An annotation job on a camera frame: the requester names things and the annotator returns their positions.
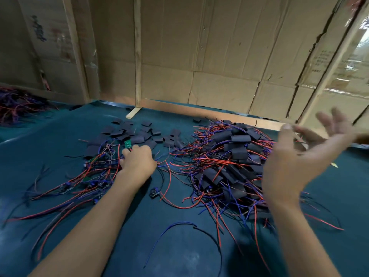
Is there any wire pile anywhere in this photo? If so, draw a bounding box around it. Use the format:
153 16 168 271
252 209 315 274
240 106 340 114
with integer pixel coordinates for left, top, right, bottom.
0 86 55 126

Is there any thin wooden post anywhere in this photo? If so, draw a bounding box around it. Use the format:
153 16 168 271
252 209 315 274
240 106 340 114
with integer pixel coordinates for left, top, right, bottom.
126 0 143 120

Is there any person's left forearm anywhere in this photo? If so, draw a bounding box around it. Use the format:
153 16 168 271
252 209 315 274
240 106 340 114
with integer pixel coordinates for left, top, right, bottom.
29 179 142 277

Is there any loose blue wire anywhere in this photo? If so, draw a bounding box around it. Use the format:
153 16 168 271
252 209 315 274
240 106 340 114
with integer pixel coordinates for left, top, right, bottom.
144 221 199 269

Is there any wooden ledge board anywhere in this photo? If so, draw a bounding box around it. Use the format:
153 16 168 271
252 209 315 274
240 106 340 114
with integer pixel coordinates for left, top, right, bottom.
98 92 369 145

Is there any pile of unsleeved wired boards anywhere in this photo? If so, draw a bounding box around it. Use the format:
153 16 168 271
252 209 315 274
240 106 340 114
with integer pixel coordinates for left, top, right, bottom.
0 141 130 260

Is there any person's right hand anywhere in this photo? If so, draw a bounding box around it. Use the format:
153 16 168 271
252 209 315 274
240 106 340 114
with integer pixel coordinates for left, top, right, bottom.
262 107 358 208

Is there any clear plastic sheet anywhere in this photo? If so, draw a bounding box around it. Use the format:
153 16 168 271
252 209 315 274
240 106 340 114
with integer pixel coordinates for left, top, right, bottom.
337 26 369 96

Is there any pile of sleeved wired boards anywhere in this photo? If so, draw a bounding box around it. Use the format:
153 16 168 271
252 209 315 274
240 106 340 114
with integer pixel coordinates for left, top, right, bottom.
170 118 346 272

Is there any wide wooden post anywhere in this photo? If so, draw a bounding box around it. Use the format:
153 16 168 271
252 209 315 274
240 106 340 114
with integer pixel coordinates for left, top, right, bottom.
61 0 90 104

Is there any loose curved black wire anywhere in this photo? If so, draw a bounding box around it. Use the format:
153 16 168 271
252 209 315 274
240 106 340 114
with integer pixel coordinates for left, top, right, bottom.
193 226 223 277

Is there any pale slanted wooden post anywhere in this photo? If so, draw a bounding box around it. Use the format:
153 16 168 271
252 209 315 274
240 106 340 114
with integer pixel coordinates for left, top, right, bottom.
297 0 369 126

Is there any person's left hand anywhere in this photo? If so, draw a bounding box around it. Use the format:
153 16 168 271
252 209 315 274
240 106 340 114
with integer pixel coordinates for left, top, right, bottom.
115 145 158 188

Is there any pile of black sleeve pieces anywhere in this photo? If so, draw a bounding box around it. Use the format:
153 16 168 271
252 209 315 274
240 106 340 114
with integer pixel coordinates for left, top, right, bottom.
83 118 188 158

